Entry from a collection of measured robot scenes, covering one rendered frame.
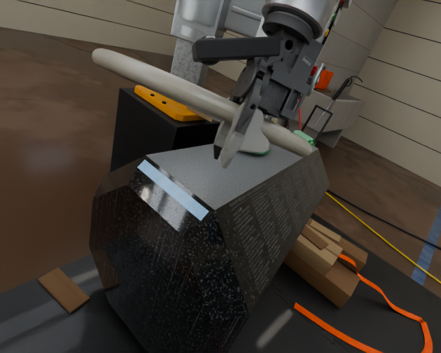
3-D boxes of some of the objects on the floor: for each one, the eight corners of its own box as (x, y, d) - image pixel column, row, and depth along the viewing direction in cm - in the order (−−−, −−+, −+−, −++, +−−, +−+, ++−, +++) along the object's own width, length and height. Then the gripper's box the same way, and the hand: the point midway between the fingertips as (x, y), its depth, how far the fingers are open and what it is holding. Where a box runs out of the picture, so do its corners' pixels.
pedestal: (103, 177, 216) (112, 85, 180) (167, 162, 266) (185, 87, 229) (153, 228, 186) (176, 129, 150) (215, 200, 235) (244, 122, 199)
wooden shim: (38, 280, 132) (37, 278, 131) (58, 268, 140) (58, 267, 139) (70, 314, 124) (70, 312, 123) (89, 299, 132) (89, 298, 131)
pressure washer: (279, 171, 324) (312, 101, 282) (300, 189, 302) (339, 116, 260) (258, 174, 303) (290, 99, 261) (279, 192, 281) (318, 113, 239)
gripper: (344, 36, 34) (270, 190, 37) (297, 51, 45) (243, 167, 49) (288, -1, 31) (213, 168, 35) (253, 24, 42) (199, 150, 46)
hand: (218, 153), depth 41 cm, fingers closed on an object, 5 cm apart
